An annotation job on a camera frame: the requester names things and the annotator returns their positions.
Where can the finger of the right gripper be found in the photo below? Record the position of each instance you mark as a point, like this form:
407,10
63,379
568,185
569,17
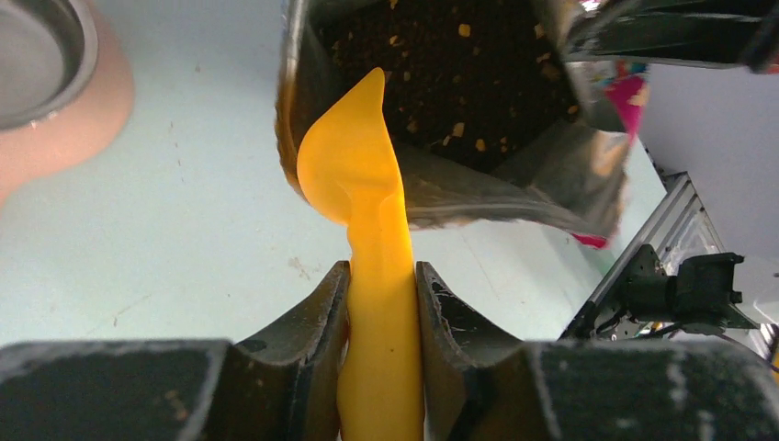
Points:
701,34

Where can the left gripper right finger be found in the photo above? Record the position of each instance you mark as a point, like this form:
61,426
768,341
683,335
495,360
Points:
481,383

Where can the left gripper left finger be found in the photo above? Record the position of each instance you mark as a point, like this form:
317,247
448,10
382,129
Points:
277,384

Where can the colourful cat food bag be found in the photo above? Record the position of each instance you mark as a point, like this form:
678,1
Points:
572,177

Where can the yellow plastic scoop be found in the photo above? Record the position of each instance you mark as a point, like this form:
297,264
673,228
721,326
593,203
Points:
348,172

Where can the pink double pet bowl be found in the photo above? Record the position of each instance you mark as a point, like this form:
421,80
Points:
67,89

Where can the brown pet food kibble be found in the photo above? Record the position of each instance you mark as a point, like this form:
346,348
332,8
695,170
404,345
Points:
471,81

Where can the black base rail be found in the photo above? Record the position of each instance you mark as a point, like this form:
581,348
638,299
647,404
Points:
677,229

